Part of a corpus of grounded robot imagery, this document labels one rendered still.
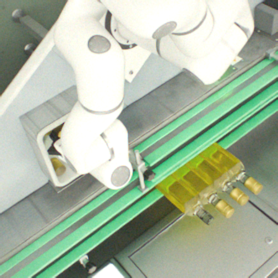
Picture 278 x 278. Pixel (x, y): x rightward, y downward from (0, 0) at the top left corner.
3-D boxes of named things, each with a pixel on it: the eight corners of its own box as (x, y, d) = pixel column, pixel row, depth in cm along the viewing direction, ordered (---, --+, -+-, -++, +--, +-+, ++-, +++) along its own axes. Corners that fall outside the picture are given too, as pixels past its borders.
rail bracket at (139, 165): (124, 177, 138) (151, 203, 131) (116, 139, 125) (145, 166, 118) (132, 172, 139) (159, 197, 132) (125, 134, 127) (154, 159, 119)
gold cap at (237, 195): (228, 198, 136) (240, 208, 133) (229, 191, 133) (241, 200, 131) (237, 192, 137) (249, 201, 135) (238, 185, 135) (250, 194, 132)
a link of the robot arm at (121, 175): (91, 144, 93) (128, 120, 97) (66, 127, 101) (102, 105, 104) (113, 198, 101) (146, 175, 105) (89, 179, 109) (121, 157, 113)
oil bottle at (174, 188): (144, 178, 146) (191, 221, 134) (143, 166, 142) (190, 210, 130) (157, 168, 148) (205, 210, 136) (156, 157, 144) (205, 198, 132)
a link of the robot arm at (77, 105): (105, 67, 88) (107, 129, 106) (47, 100, 83) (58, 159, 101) (133, 97, 85) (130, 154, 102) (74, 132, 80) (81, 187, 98)
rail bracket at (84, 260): (65, 251, 141) (90, 283, 133) (60, 240, 136) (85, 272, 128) (76, 243, 142) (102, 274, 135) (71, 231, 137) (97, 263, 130)
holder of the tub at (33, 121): (46, 182, 138) (60, 198, 133) (18, 116, 117) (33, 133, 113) (93, 151, 144) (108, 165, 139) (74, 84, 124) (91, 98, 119)
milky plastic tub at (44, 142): (41, 172, 133) (58, 190, 128) (18, 117, 117) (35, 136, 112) (91, 140, 140) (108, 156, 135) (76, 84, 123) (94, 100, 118)
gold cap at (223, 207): (215, 211, 134) (226, 220, 132) (215, 203, 131) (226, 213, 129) (223, 203, 135) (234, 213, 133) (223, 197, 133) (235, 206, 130)
